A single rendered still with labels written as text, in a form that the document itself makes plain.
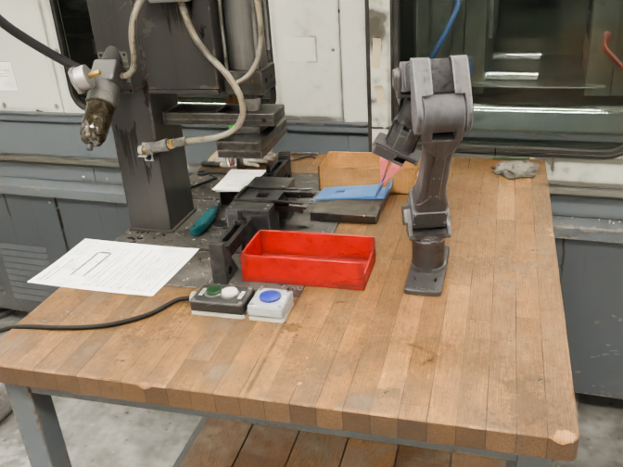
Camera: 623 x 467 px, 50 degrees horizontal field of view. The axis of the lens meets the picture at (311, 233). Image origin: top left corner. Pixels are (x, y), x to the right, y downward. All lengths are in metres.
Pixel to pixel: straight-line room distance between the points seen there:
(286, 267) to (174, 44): 0.51
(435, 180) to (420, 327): 0.26
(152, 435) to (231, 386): 1.36
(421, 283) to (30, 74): 1.76
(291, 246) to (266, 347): 0.33
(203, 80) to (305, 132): 0.74
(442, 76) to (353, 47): 0.90
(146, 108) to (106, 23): 0.19
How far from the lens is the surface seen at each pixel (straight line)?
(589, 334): 2.28
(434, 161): 1.17
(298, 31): 2.09
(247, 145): 1.40
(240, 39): 1.42
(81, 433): 2.53
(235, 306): 1.22
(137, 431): 2.46
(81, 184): 2.63
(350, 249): 1.39
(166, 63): 1.47
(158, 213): 1.61
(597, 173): 2.02
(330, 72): 2.08
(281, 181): 1.61
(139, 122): 1.54
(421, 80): 1.11
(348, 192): 1.48
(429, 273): 1.33
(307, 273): 1.30
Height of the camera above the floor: 1.56
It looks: 25 degrees down
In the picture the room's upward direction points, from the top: 4 degrees counter-clockwise
